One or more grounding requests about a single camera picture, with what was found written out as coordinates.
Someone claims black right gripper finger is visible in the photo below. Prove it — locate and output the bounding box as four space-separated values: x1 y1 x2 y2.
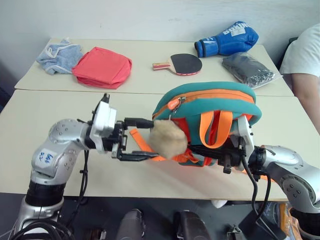
187 145 219 159

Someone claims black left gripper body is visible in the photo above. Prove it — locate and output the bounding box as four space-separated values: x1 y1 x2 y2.
103 119 130 161

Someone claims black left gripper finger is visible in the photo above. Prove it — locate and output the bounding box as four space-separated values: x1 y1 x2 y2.
116 150 161 163
123 116 155 130

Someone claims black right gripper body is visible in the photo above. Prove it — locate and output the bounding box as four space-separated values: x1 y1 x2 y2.
216 136 245 174

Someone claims orange and teal backpack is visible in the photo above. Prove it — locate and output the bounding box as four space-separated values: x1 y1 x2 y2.
129 81 263 173

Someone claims beige fluffy pompom charm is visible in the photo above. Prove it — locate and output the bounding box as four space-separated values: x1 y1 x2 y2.
148 119 189 160

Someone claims white object under table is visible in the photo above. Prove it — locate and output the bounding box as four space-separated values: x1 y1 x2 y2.
211 199 229 209

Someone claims red fabric pouch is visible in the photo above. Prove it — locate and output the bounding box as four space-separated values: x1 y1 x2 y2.
71 46 133 90

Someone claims dark rounded shape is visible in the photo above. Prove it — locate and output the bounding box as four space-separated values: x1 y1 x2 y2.
173 210 211 240
116 209 146 240

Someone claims black table tennis paddle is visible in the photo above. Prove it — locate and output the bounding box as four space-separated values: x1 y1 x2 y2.
151 53 203 76

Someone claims black foot pedal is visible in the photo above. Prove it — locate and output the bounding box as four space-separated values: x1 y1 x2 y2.
238 209 288 240

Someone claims black item in plastic bag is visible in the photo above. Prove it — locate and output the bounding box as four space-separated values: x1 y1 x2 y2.
221 52 284 90

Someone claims light blue towel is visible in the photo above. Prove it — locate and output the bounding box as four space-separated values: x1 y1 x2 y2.
36 37 84 76

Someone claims blue boxing glove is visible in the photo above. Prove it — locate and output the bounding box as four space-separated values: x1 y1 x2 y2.
194 20 260 59

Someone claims person in white shirt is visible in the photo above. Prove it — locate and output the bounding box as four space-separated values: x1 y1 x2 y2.
279 23 320 134

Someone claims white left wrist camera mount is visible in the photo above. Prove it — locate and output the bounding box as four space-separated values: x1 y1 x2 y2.
89 93 118 154

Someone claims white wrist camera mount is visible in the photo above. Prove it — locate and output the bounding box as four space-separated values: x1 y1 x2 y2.
89 93 118 154
236 116 256 161

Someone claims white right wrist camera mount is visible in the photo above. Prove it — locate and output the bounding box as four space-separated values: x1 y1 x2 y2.
236 116 256 161

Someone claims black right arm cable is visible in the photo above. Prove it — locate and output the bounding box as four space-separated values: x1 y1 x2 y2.
238 136 274 226

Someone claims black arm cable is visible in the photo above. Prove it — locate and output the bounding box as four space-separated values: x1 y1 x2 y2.
0 149 91 240
238 136 274 226

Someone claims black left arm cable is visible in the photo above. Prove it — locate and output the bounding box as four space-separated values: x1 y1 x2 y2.
0 149 91 240

